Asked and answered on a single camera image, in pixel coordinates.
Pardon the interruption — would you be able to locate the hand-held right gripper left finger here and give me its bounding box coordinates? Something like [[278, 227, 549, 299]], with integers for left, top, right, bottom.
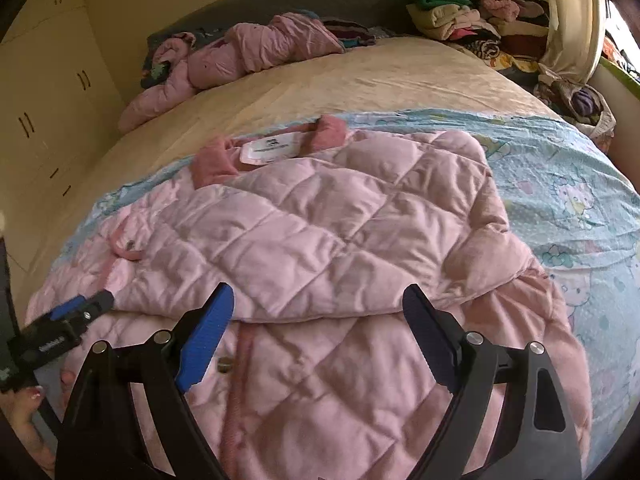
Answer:
[[55, 282, 236, 480]]

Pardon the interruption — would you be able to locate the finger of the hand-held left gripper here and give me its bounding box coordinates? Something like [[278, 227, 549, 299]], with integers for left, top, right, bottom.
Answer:
[[47, 288, 115, 332]]

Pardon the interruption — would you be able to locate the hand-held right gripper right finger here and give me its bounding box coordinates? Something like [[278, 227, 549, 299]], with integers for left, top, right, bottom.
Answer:
[[402, 284, 583, 480]]

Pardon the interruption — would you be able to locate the pink quilted jacket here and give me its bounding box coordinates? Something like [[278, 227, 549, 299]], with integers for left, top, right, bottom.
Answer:
[[25, 115, 593, 480]]

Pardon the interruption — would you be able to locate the bag of clothes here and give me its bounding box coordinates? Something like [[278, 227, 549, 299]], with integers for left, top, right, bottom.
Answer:
[[532, 67, 618, 153]]

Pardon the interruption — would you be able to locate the pile of folded clothes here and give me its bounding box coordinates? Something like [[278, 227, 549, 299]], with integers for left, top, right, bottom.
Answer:
[[405, 0, 553, 70]]

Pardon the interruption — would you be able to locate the person's left hand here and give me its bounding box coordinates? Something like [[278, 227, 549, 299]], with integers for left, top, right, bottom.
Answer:
[[6, 367, 76, 471]]

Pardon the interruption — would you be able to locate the blue cartoon printed blanket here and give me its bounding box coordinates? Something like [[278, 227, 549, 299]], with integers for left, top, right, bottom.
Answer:
[[65, 109, 640, 461]]

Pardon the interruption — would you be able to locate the cream wardrobe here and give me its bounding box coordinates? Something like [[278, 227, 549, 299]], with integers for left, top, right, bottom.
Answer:
[[0, 0, 127, 271]]

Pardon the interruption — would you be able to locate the dark cloth with green print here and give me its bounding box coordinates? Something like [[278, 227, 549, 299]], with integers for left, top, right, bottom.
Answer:
[[141, 54, 173, 92]]

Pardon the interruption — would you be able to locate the bed with beige sheet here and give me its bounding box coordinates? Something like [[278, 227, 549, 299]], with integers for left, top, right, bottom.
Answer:
[[12, 35, 568, 306]]

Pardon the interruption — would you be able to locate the crumpled pink quilt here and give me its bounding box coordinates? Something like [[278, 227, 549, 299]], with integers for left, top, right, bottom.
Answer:
[[118, 12, 346, 132]]

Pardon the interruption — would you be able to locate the dark striped cloth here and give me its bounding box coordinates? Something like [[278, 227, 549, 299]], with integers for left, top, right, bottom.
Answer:
[[322, 17, 393, 48]]

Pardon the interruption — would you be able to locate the grey headboard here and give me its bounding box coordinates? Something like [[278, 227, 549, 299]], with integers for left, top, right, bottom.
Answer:
[[146, 0, 419, 68]]

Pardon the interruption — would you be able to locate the colourful printed cloth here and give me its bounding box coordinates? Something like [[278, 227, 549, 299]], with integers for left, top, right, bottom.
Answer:
[[600, 25, 640, 83]]

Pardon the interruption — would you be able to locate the cream curtain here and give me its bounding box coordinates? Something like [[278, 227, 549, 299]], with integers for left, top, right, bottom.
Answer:
[[537, 0, 608, 86]]

